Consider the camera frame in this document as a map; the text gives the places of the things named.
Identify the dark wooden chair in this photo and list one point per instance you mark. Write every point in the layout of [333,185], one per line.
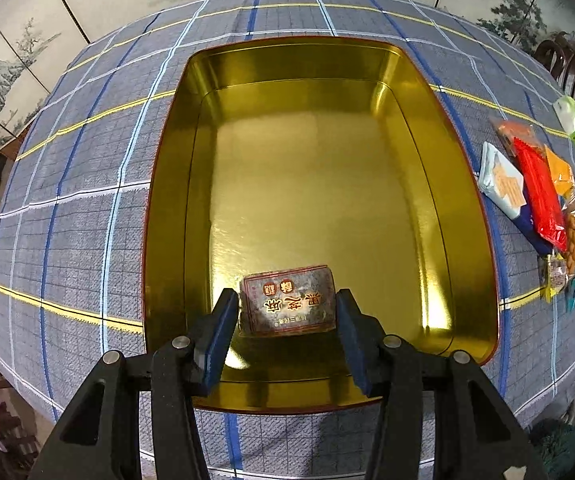
[557,55]

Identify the yellow candy packet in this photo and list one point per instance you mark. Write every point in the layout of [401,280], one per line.
[553,276]

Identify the red snack packet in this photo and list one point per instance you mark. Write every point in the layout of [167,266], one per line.
[545,206]

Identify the white blue cracker packet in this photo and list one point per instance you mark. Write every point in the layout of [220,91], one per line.
[504,185]

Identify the clear peanut bag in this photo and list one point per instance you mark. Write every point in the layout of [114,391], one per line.
[569,219]

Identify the orange snack packet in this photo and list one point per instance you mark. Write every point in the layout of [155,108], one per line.
[561,174]

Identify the dark sesame cake packet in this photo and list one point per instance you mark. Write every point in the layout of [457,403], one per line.
[288,302]

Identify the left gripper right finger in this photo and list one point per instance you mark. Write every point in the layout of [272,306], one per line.
[476,434]

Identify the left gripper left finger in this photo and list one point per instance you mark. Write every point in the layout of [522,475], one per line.
[97,436]

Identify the clear almond bag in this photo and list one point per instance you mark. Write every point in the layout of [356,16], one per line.
[509,130]

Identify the red gold toffee tin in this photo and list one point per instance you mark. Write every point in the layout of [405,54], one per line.
[296,152]

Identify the blue plaid tablecloth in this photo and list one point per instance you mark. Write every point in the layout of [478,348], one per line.
[72,217]

